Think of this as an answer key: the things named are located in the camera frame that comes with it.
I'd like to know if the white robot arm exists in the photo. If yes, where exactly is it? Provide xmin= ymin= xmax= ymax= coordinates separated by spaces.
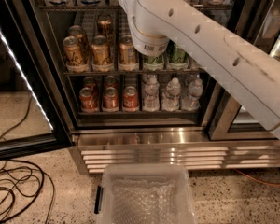
xmin=118 ymin=0 xmax=280 ymax=140

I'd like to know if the gold can back left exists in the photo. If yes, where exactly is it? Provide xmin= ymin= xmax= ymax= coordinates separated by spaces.
xmin=68 ymin=25 xmax=90 ymax=62

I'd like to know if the green can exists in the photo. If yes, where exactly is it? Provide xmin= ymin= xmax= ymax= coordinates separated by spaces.
xmin=167 ymin=41 xmax=189 ymax=70
xmin=143 ymin=55 xmax=164 ymax=71

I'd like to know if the gold can front left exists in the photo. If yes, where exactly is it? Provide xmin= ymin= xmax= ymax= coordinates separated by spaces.
xmin=63 ymin=35 xmax=87 ymax=73

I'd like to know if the red can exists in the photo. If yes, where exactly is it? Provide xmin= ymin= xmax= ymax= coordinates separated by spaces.
xmin=103 ymin=87 xmax=119 ymax=112
xmin=79 ymin=87 xmax=98 ymax=112
xmin=104 ymin=76 xmax=119 ymax=89
xmin=83 ymin=76 xmax=99 ymax=96

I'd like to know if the red can back left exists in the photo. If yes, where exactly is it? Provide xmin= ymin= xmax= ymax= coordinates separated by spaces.
xmin=83 ymin=76 xmax=99 ymax=96

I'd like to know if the stainless steel fridge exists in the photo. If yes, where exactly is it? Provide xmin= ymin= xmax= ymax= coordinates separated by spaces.
xmin=34 ymin=0 xmax=280 ymax=173

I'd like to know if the red can front left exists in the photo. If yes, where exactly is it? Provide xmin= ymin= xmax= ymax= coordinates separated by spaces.
xmin=79 ymin=87 xmax=98 ymax=112

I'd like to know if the open glass fridge door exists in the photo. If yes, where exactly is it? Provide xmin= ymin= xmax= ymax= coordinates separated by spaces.
xmin=0 ymin=0 xmax=71 ymax=160

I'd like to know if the water bottle left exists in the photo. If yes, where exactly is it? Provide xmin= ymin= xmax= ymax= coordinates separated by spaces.
xmin=143 ymin=77 xmax=160 ymax=112

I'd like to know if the water bottle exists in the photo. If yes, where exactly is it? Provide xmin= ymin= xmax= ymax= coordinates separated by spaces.
xmin=181 ymin=78 xmax=203 ymax=112
xmin=161 ymin=77 xmax=181 ymax=112
xmin=143 ymin=77 xmax=160 ymax=112

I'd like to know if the water bottle middle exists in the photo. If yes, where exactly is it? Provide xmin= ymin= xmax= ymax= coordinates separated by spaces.
xmin=161 ymin=77 xmax=181 ymax=112

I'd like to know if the water bottle right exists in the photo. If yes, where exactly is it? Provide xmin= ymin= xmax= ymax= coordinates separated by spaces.
xmin=181 ymin=78 xmax=203 ymax=112

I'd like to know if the clear plastic bin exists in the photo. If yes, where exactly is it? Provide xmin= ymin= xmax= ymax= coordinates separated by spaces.
xmin=95 ymin=164 xmax=198 ymax=224

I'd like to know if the bubble wrap sheet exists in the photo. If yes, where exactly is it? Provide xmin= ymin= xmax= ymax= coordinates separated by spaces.
xmin=111 ymin=179 xmax=177 ymax=224

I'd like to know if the top wire shelf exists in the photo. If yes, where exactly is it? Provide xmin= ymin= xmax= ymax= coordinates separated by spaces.
xmin=38 ymin=5 xmax=233 ymax=12

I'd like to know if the wire shelf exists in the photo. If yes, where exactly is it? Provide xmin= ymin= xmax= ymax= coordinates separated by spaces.
xmin=38 ymin=5 xmax=233 ymax=12
xmin=78 ymin=110 xmax=199 ymax=116
xmin=63 ymin=69 xmax=207 ymax=76

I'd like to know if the middle wire shelf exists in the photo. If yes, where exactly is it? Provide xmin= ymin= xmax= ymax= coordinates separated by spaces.
xmin=63 ymin=69 xmax=207 ymax=76

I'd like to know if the bottom wire shelf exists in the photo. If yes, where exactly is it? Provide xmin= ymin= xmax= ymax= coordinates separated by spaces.
xmin=78 ymin=110 xmax=199 ymax=116

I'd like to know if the black cable on floor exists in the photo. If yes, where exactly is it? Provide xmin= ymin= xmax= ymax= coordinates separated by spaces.
xmin=0 ymin=96 xmax=56 ymax=224

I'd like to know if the orange cable on floor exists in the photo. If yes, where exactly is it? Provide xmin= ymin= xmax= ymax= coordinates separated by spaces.
xmin=232 ymin=167 xmax=280 ymax=187

